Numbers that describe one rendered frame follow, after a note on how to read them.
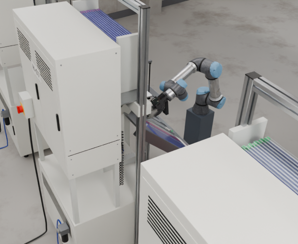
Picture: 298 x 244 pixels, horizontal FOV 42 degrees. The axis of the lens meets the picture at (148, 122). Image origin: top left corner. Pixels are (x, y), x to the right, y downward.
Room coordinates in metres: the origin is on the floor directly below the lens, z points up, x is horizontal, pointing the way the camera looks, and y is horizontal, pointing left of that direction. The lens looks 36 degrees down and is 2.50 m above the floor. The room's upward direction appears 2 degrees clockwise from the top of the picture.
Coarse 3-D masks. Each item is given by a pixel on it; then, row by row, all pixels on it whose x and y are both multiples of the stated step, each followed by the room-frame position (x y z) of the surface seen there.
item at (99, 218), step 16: (48, 160) 2.09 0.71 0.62; (48, 176) 1.93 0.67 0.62; (64, 176) 1.93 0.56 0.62; (80, 176) 1.94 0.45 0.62; (96, 176) 1.95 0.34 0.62; (112, 176) 1.95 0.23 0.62; (128, 176) 1.96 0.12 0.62; (64, 192) 1.79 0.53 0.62; (80, 192) 1.79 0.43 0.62; (96, 192) 1.80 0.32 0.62; (112, 192) 1.80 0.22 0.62; (128, 192) 1.81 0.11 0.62; (64, 208) 1.65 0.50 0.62; (80, 208) 1.66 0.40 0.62; (96, 208) 1.66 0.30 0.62; (112, 208) 1.67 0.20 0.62; (128, 208) 1.71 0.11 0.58; (80, 224) 1.53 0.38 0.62; (96, 224) 1.59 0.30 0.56; (112, 224) 1.65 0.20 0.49; (128, 224) 1.71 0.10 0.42; (80, 240) 1.53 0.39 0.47; (96, 240) 1.58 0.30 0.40; (112, 240) 1.64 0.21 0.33; (128, 240) 1.71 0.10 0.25
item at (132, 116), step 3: (126, 114) 1.89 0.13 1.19; (129, 114) 1.94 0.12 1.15; (132, 114) 2.00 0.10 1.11; (135, 114) 2.07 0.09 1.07; (129, 117) 1.86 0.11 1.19; (132, 117) 1.92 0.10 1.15; (135, 117) 1.98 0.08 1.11; (132, 120) 1.84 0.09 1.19; (135, 120) 1.89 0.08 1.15; (135, 123) 1.80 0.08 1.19; (135, 126) 1.78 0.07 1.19; (147, 129) 1.87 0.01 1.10
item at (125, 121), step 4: (124, 116) 2.76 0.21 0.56; (124, 120) 2.76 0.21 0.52; (128, 120) 2.78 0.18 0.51; (124, 124) 2.76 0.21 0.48; (128, 124) 2.78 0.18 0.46; (124, 128) 2.76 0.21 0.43; (128, 128) 2.78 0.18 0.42; (124, 132) 2.76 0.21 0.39; (128, 132) 2.78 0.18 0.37; (124, 136) 2.76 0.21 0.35; (128, 136) 2.78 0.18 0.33; (128, 140) 2.78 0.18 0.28; (128, 144) 2.78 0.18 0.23
